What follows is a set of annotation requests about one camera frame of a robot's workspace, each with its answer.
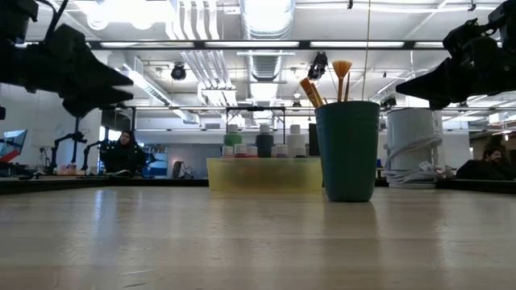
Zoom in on blue storage shelf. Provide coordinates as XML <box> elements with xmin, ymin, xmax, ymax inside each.
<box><xmin>143</xmin><ymin>152</ymin><xmax>169</xmax><ymax>177</ymax></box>

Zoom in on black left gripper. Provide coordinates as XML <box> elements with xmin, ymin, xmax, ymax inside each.
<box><xmin>0</xmin><ymin>23</ymin><xmax>135</xmax><ymax>119</ymax></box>

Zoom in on black overhead camera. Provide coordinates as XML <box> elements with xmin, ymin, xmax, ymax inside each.
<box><xmin>307</xmin><ymin>51</ymin><xmax>329</xmax><ymax>81</ymax></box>

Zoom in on black background station frame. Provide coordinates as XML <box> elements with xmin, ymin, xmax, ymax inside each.
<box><xmin>70</xmin><ymin>105</ymin><xmax>288</xmax><ymax>178</ymax></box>

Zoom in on black ceiling spotlight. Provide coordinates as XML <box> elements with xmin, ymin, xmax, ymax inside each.
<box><xmin>378</xmin><ymin>94</ymin><xmax>398</xmax><ymax>110</ymax></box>
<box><xmin>170</xmin><ymin>63</ymin><xmax>188</xmax><ymax>81</ymax></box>

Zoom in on large dark grey bottle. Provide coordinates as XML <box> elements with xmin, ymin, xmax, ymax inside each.
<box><xmin>255</xmin><ymin>123</ymin><xmax>276</xmax><ymax>159</ymax></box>

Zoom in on white coiled power cable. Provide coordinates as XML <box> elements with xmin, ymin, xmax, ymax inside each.
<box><xmin>382</xmin><ymin>135</ymin><xmax>444</xmax><ymax>189</ymax></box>

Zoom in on background computer monitor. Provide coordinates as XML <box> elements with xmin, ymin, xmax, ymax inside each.
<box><xmin>0</xmin><ymin>129</ymin><xmax>28</xmax><ymax>163</ymax></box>

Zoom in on black overhead gantry bar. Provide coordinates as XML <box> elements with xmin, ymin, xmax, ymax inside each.
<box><xmin>86</xmin><ymin>39</ymin><xmax>448</xmax><ymax>52</ymax></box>

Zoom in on teal plastic cup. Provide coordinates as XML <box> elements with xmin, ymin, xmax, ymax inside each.
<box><xmin>314</xmin><ymin>100</ymin><xmax>381</xmax><ymax>203</ymax></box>

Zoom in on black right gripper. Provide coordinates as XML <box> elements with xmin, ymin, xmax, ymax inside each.
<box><xmin>395</xmin><ymin>18</ymin><xmax>516</xmax><ymax>111</ymax></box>

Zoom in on black aluminium table frame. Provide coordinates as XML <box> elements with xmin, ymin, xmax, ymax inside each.
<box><xmin>0</xmin><ymin>175</ymin><xmax>516</xmax><ymax>196</ymax></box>

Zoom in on yellow plastic bin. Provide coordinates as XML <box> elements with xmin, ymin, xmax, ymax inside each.
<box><xmin>206</xmin><ymin>156</ymin><xmax>323</xmax><ymax>192</ymax></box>

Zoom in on person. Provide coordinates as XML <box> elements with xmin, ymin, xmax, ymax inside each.
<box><xmin>100</xmin><ymin>129</ymin><xmax>148</xmax><ymax>177</ymax></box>
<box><xmin>456</xmin><ymin>144</ymin><xmax>516</xmax><ymax>181</ymax></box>

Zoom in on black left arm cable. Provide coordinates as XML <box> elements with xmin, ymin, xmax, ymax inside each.
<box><xmin>38</xmin><ymin>0</ymin><xmax>70</xmax><ymax>44</ymax></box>

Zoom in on black background robot arms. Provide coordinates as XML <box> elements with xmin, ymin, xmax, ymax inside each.
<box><xmin>50</xmin><ymin>130</ymin><xmax>106</xmax><ymax>173</ymax></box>

